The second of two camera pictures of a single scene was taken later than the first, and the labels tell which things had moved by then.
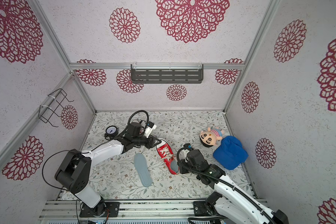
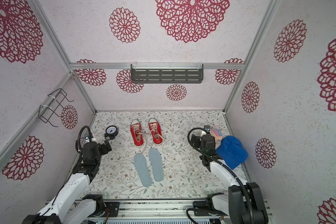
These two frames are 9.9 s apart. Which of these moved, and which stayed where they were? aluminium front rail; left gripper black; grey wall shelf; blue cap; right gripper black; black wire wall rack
Moved: left gripper black; right gripper black
Stayed: black wire wall rack; blue cap; grey wall shelf; aluminium front rail
